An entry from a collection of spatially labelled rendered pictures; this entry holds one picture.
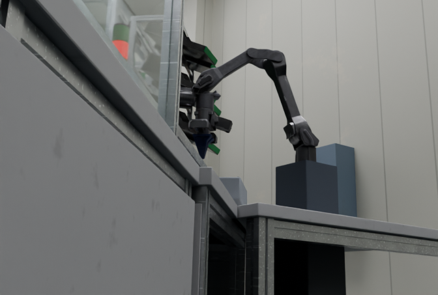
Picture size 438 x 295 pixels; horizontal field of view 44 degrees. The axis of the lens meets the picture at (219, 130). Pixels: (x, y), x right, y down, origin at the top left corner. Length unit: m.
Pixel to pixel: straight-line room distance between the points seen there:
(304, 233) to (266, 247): 0.13
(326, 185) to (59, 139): 1.41
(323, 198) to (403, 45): 2.60
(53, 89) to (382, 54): 3.97
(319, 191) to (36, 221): 1.40
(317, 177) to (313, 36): 3.25
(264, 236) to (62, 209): 0.90
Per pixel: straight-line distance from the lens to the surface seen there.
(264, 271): 1.25
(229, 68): 1.77
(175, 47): 0.86
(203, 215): 0.89
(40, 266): 0.36
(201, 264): 0.88
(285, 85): 1.81
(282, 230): 1.30
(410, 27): 4.20
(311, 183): 1.68
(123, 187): 0.51
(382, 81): 4.21
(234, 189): 1.45
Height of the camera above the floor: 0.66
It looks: 16 degrees up
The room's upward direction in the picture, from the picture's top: 2 degrees clockwise
